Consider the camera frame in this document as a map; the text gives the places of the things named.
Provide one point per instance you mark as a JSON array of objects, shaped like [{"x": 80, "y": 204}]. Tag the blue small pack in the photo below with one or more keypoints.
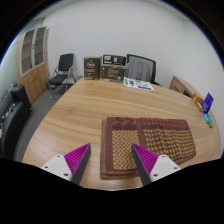
[{"x": 206, "y": 117}]

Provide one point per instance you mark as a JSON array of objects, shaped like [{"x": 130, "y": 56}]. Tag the orange small box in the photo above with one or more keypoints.
[{"x": 197, "y": 101}]

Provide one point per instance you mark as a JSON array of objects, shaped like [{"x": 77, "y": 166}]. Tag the green small pack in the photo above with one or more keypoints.
[{"x": 211, "y": 123}]

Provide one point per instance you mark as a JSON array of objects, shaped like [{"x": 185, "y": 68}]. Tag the flat black printed box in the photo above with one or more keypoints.
[{"x": 114, "y": 60}]

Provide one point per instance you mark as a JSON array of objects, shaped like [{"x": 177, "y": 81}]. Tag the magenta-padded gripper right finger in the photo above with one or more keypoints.
[{"x": 163, "y": 165}]

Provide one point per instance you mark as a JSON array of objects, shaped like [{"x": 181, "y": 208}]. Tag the small brown cardboard box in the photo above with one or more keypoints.
[{"x": 92, "y": 68}]

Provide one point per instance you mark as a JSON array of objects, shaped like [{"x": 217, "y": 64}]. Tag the grey backpack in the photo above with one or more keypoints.
[{"x": 139, "y": 70}]

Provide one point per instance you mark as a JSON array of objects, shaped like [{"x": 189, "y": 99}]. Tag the wooden cabinet with glass doors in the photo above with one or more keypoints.
[{"x": 35, "y": 80}]

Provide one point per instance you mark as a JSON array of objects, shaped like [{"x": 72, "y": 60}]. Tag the black mesh office chair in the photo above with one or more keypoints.
[{"x": 141, "y": 57}]

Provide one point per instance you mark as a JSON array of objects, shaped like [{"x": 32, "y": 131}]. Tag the brown patterned towel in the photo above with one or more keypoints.
[{"x": 160, "y": 140}]

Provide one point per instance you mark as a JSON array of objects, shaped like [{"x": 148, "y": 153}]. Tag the black visitor chair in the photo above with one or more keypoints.
[{"x": 66, "y": 61}]

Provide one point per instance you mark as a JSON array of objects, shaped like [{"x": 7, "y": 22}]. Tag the black leather sofa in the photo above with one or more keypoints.
[{"x": 13, "y": 123}]

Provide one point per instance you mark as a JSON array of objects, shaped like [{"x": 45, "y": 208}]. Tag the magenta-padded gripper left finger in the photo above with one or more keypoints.
[{"x": 58, "y": 165}]

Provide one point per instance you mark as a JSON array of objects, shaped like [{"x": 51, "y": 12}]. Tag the purple upright card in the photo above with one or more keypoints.
[{"x": 207, "y": 102}]

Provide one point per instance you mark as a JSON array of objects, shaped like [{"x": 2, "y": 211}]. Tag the white printed paper sheet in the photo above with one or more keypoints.
[{"x": 138, "y": 83}]

